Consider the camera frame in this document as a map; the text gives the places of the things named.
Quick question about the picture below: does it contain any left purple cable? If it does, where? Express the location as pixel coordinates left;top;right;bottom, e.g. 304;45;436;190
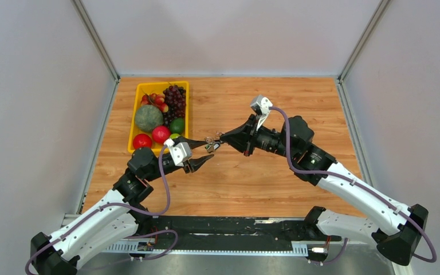
24;146;179;275

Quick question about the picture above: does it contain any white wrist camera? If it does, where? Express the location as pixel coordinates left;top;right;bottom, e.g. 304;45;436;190
164;139;193;167
250;95;273;131

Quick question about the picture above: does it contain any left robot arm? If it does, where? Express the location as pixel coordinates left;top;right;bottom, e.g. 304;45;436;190
25;136;216;274

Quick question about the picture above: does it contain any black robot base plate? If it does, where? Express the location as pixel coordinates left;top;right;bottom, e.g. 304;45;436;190
136;216;327;252

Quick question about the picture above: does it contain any dark green lime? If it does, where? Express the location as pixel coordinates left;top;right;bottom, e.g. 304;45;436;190
169;117;186;135

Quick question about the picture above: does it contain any purple cable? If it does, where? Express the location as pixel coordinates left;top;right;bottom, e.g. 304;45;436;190
268;106;438;265
24;146;179;275

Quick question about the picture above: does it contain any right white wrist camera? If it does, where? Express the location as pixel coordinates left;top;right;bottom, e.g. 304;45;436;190
250;95;273;131

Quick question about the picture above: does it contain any aluminium frame post right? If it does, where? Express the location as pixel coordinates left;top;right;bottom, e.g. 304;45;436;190
338;0;392;83

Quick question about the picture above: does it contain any green netted melon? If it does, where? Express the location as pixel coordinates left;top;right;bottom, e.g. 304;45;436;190
134;105;163;133

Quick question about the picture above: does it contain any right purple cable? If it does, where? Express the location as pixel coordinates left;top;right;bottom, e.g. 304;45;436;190
268;106;438;265

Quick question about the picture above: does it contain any red peach cluster with stem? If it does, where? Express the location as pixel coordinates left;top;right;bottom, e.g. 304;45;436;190
140;93;169;113

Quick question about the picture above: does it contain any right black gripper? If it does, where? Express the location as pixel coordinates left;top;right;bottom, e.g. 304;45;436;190
219;114;296;160

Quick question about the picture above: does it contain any yellow plastic tray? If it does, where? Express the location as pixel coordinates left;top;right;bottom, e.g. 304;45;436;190
128;81;189;155

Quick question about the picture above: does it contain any aluminium frame post left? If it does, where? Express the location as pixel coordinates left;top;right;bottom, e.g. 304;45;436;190
71;0;120;83

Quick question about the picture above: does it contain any aluminium frame post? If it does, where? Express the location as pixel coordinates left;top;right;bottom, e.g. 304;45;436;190
338;0;392;83
71;0;120;83

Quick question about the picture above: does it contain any red pomegranate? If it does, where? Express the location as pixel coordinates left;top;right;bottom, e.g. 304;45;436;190
151;125;171;144

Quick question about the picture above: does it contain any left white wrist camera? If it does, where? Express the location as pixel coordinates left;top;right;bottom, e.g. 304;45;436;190
164;139;193;167

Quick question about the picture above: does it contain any red apple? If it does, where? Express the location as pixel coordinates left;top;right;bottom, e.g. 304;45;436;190
132;133;153;150

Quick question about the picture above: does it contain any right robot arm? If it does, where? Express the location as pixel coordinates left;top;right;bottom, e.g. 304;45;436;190
201;115;429;266

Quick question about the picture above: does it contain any dark red grape bunch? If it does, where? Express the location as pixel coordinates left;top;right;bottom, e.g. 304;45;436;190
163;84;187;127

